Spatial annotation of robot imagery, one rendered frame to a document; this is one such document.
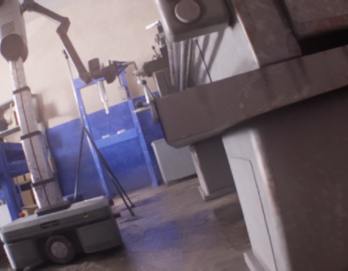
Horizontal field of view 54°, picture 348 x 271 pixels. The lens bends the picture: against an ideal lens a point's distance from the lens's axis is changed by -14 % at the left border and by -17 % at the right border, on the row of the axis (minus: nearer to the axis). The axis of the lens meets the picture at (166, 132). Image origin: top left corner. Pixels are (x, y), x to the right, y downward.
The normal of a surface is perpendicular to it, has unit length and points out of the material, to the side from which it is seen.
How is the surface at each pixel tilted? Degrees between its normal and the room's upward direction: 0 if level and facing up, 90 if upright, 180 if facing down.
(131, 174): 90
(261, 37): 90
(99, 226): 90
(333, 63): 90
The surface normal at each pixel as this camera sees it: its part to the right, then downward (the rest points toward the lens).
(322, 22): -0.03, -0.04
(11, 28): 0.19, 0.07
